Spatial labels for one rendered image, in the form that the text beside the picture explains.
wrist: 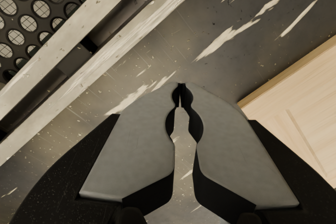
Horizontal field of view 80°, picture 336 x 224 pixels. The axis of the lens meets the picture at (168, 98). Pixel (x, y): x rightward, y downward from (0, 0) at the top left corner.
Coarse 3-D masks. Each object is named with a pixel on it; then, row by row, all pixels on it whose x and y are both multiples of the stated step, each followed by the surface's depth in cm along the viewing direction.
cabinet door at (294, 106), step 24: (288, 72) 32; (312, 72) 31; (264, 96) 33; (288, 96) 33; (312, 96) 34; (264, 120) 35; (288, 120) 36; (312, 120) 37; (288, 144) 39; (312, 144) 40
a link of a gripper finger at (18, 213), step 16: (96, 128) 8; (112, 128) 8; (80, 144) 7; (96, 144) 7; (64, 160) 7; (80, 160) 7; (48, 176) 6; (64, 176) 6; (80, 176) 6; (32, 192) 6; (48, 192) 6; (64, 192) 6; (32, 208) 5; (48, 208) 5; (64, 208) 5; (80, 208) 5; (96, 208) 5; (112, 208) 5
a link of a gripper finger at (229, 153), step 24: (192, 96) 10; (216, 96) 10; (192, 120) 10; (216, 120) 9; (240, 120) 9; (216, 144) 8; (240, 144) 8; (216, 168) 7; (240, 168) 7; (264, 168) 7; (216, 192) 6; (240, 192) 6; (264, 192) 6; (288, 192) 6
